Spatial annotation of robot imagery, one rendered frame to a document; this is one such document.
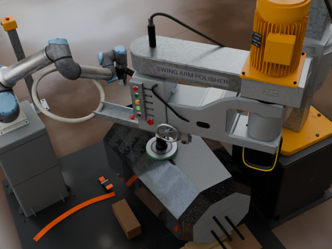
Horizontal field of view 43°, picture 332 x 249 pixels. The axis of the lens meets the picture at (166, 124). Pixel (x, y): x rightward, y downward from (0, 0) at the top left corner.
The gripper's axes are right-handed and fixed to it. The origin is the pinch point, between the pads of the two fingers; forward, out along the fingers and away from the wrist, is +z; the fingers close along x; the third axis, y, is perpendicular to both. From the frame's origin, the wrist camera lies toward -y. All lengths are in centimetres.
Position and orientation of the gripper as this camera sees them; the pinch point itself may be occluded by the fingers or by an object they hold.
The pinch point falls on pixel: (125, 85)
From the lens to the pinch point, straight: 347.2
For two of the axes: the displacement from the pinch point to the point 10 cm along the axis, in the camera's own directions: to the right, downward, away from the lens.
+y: -9.9, -0.9, 0.6
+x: -1.1, 7.2, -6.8
